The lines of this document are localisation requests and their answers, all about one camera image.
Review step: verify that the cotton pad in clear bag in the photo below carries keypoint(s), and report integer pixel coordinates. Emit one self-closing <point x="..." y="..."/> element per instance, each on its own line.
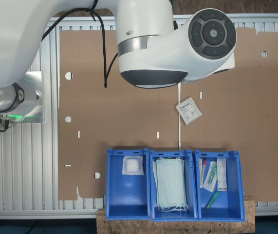
<point x="133" y="165"/>

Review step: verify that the loose green tube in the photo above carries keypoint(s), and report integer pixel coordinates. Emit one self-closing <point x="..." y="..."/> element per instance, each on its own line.
<point x="211" y="200"/>

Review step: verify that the blue bin holding masks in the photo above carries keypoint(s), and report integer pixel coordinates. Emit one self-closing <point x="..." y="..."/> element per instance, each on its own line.
<point x="192" y="185"/>

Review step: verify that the green item in clear packet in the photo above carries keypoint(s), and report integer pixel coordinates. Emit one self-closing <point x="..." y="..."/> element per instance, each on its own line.
<point x="210" y="176"/>

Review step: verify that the pale green face mask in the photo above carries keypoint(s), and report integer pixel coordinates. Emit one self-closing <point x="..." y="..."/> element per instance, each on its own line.
<point x="170" y="180"/>
<point x="154" y="175"/>

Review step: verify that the blue bin holding cotton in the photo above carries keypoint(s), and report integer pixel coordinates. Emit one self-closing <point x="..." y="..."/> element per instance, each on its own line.
<point x="129" y="195"/>

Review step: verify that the brown cardboard sheet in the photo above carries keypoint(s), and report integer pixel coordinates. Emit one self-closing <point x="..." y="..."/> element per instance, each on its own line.
<point x="119" y="117"/>
<point x="238" y="117"/>

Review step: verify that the blue bin holding tubes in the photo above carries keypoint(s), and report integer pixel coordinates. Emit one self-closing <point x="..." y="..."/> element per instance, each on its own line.
<point x="233" y="195"/>

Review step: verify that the chipboard block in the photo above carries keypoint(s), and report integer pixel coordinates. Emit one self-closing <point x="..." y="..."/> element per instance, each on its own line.
<point x="202" y="226"/>

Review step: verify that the long white printed packet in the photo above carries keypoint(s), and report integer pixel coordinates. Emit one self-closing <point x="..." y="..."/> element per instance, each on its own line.
<point x="222" y="175"/>

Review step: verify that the red-capped tube in packet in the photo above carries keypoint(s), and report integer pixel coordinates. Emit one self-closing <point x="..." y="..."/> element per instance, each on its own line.
<point x="202" y="173"/>

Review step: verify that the white printed cotton packet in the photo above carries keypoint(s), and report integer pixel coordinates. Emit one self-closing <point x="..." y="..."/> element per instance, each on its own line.
<point x="188" y="111"/>

